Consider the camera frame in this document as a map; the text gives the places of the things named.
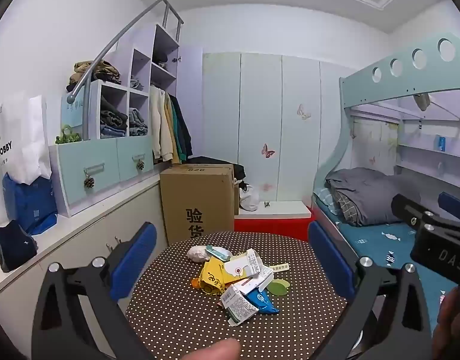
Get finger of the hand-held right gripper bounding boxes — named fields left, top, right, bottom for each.
left=390, top=194, right=446, bottom=235
left=438, top=191, right=460, bottom=218

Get yellow snack packet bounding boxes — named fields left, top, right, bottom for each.
left=198, top=257, right=235, bottom=296

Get black clothes pile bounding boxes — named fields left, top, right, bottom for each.
left=188, top=155, right=247, bottom=192

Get large cardboard box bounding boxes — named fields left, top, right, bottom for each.
left=159, top=164, right=236, bottom=247

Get person's right hand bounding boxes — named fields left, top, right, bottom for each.
left=431, top=286, right=460, bottom=360

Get olive folded clothes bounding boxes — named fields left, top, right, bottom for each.
left=67, top=60, right=122, bottom=92

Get blue patterned bedsheet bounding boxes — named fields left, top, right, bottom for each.
left=313, top=187, right=459, bottom=331

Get folded grey clothes stack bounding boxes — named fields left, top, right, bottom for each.
left=128, top=107, right=149, bottom=137

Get black hanging coat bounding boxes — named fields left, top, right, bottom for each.
left=172, top=95, right=194, bottom=159

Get white paper scrap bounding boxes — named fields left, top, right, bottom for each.
left=233, top=274, right=274, bottom=295

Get navy pouch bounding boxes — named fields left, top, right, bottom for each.
left=0, top=220, right=38, bottom=274

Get white low cabinet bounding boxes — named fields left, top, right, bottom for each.
left=0, top=175, right=168, bottom=308

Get wide teal drawer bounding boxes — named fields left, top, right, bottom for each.
left=50, top=143, right=120, bottom=218

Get teal hanging jacket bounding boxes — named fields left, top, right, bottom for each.
left=169, top=95, right=187, bottom=162

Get green leaf ornament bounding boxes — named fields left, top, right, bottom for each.
left=266, top=279, right=291, bottom=297

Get red bench with white top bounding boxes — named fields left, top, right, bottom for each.
left=233, top=200, right=315, bottom=243

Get narrow teal drawer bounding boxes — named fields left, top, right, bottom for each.
left=116, top=136, right=155, bottom=183

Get stepped cubby shelf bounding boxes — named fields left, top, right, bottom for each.
left=88, top=23, right=182, bottom=140

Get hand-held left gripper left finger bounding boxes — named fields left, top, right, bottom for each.
left=31, top=222, right=157, bottom=360

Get cream hanging jacket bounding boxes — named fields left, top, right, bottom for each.
left=149, top=85, right=175, bottom=164

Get blue shopping bag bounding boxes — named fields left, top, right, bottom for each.
left=2, top=172, right=59, bottom=236

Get crumpled white plastic bag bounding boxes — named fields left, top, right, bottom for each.
left=187, top=246, right=212, bottom=263

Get grey duvet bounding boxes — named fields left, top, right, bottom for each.
left=325, top=167, right=422, bottom=227

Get white carton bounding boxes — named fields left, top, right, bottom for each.
left=224, top=248, right=274, bottom=285

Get green plant toy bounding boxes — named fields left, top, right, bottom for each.
left=55, top=124, right=83, bottom=145

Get white medicine box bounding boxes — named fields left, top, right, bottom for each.
left=219, top=284, right=259, bottom=327

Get person's left hand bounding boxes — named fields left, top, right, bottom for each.
left=176, top=338, right=241, bottom=360

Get pale green wardrobe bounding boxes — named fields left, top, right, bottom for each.
left=202, top=50, right=347, bottom=204

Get white plastic bag with handles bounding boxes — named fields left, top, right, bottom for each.
left=239, top=184, right=260, bottom=212

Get teal tube packet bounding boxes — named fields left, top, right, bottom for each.
left=206, top=245, right=231, bottom=262

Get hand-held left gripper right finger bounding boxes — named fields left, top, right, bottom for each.
left=308, top=220, right=434, bottom=360

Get white paper bag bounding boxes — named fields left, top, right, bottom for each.
left=0, top=94, right=52, bottom=182

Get blue snack packet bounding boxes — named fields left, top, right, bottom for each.
left=246, top=288, right=281, bottom=316

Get teal bunk bed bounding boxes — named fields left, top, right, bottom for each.
left=308, top=32, right=460, bottom=331

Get purple wardrobe door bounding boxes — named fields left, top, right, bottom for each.
left=176, top=44, right=204, bottom=158

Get round polka-dot table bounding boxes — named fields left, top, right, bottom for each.
left=125, top=232, right=352, bottom=360

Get folded dark jeans stack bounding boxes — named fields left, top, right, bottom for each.
left=100, top=97, right=128, bottom=139

